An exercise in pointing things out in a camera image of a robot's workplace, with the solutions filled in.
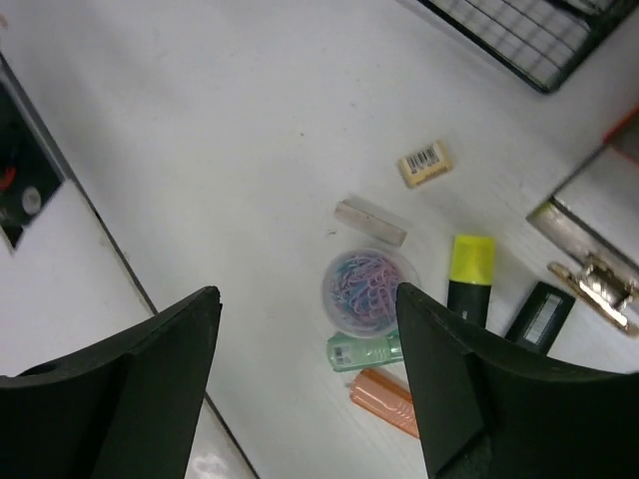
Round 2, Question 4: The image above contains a black wire mesh desk organizer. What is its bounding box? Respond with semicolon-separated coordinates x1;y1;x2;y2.
420;0;638;95

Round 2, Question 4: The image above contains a green correction tape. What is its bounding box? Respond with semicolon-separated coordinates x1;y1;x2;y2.
325;333;403;373

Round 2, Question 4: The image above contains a purple highlighter marker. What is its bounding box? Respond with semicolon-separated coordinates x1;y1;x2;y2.
505;281;576;355

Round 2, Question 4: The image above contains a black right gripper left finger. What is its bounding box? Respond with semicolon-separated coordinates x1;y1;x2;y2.
1;286;221;478

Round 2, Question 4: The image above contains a clear jar of paper clips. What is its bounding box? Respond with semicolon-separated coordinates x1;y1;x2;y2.
320;247;420;339

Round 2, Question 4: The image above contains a blue orange drawer box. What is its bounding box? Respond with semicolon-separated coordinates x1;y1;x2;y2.
603;105;639;164

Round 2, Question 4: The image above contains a clear drawer with gold knob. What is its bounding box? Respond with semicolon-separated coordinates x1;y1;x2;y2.
527;146;638;338

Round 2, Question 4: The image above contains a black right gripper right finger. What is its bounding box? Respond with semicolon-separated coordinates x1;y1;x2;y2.
396;282;638;478

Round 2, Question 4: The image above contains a beige eraser with barcode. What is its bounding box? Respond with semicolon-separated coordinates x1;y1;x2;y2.
397;141;453;189

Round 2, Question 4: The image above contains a yellow highlighter marker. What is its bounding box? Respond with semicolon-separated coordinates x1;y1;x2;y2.
446;236;495;327

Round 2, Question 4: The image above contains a grey worn eraser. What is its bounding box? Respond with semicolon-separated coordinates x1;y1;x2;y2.
333;200;407;247

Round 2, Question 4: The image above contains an orange correction tape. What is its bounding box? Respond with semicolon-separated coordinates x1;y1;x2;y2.
348;368;419;439

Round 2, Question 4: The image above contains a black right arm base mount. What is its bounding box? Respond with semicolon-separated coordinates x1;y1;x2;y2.
1;87;62;250

